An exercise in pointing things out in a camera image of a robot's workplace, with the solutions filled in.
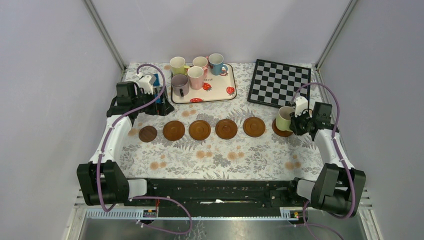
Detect green mug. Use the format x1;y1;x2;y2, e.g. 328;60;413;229
275;106;295;132

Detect floral tablecloth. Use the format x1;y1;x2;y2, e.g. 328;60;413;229
117;63;324;180

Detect pink mug front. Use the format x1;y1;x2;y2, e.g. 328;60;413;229
187;66;206;90

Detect grey purple mug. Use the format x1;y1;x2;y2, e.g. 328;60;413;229
170;74;190;98

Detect pink mug back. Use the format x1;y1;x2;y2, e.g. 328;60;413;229
192;56;209;70

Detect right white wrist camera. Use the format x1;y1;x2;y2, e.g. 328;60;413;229
294;95;309;117

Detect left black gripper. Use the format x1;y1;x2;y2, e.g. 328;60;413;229
131;87;173;116

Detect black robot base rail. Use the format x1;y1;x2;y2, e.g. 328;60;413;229
91;177;354;218

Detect black white chessboard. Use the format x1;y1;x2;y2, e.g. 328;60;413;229
247;59;312;108

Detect blue mug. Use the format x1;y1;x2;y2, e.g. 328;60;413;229
208;53;228;76

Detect pink mug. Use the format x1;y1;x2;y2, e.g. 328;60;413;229
187;66;206;90
192;56;209;70

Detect dark walnut coaster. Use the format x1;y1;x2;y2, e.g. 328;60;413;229
138;125;158;143

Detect yellow mug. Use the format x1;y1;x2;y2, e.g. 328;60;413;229
169;56;190;75

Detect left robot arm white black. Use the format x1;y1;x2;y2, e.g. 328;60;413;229
76;81;174;206

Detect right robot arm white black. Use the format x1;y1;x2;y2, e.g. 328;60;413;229
286;97;366;219

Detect toy block stack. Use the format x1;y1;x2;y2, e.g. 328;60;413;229
153;73;165;116

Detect brown coaster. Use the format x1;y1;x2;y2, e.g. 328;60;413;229
272;119;293;138
188;120;211;141
215;119;238;140
162;120;185;141
243;117;266;138

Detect strawberry print serving tray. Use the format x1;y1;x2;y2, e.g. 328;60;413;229
170;63;237;105

